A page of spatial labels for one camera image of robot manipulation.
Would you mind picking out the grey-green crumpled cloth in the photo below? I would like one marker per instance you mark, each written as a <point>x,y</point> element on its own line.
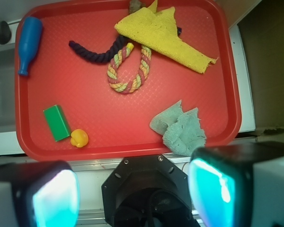
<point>181,131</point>

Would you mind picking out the blue plastic bottle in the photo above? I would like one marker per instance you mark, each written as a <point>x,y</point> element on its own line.
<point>29,43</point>

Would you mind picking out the yellow microfiber cloth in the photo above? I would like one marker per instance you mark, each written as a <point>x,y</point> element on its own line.
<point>158,31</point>

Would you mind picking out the green rectangular block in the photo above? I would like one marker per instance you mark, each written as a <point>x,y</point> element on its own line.
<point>57,122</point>

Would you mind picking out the yellow rubber duck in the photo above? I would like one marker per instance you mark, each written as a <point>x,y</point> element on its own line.
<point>79,138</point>

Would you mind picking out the red plastic tray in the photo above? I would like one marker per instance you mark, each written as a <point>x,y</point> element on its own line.
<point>118,125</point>

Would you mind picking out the black octagonal mount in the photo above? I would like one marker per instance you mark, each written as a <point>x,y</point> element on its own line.
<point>147,191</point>

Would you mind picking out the black knob at left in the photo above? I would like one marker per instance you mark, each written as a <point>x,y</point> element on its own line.
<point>5,33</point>

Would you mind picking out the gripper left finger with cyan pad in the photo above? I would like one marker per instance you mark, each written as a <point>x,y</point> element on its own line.
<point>39,194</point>

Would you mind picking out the brown lumpy object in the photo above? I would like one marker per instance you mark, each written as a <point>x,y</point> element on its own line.
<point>135,5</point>

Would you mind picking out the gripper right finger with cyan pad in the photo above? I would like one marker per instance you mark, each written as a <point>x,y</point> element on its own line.
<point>238,185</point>

